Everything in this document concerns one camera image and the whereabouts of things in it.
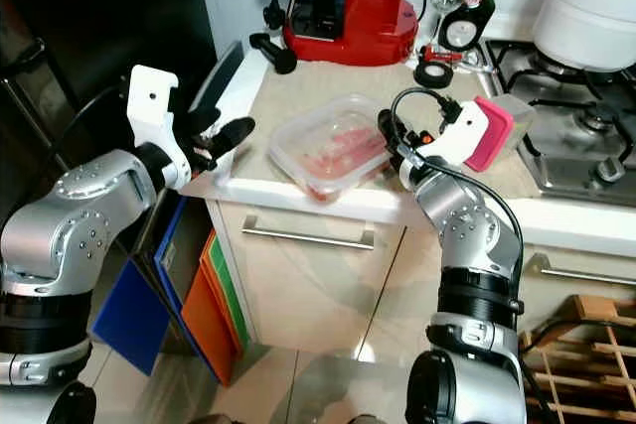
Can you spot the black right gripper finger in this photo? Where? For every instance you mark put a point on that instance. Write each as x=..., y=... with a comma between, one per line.
x=394, y=129

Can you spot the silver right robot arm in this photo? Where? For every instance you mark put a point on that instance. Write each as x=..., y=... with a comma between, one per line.
x=482, y=235

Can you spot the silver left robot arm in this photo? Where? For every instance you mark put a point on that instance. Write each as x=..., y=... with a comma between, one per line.
x=60, y=245

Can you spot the white flat tray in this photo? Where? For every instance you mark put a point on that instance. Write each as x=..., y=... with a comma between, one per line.
x=243, y=86

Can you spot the dark flat tray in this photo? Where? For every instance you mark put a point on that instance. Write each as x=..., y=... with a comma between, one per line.
x=219, y=71

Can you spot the black tape roll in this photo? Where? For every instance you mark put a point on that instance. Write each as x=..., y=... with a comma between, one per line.
x=434, y=82

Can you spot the clear plastic food container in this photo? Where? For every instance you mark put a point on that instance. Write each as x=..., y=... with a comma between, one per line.
x=328, y=151

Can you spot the small red tool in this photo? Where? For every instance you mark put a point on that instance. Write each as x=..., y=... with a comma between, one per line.
x=432, y=53

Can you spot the red coffee machine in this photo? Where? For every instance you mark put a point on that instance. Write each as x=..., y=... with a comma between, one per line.
x=358, y=7

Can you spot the green cutting board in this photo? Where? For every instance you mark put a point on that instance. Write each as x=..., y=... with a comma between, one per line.
x=231, y=280

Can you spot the steel gas stove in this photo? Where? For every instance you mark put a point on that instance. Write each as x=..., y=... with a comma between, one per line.
x=576, y=146

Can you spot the dark tall appliance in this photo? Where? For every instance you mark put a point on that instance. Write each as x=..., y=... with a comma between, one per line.
x=79, y=7

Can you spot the cream kitchen cabinet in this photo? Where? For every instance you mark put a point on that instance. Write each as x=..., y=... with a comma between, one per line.
x=308, y=295

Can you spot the white pot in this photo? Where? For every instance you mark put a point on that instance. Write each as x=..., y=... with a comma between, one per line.
x=591, y=7

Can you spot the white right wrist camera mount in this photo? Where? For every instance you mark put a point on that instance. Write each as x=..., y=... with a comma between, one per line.
x=457, y=136

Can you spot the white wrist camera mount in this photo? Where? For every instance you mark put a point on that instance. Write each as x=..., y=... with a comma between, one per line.
x=457, y=136
x=151, y=106

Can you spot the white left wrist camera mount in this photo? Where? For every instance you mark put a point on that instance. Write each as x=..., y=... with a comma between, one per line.
x=151, y=106

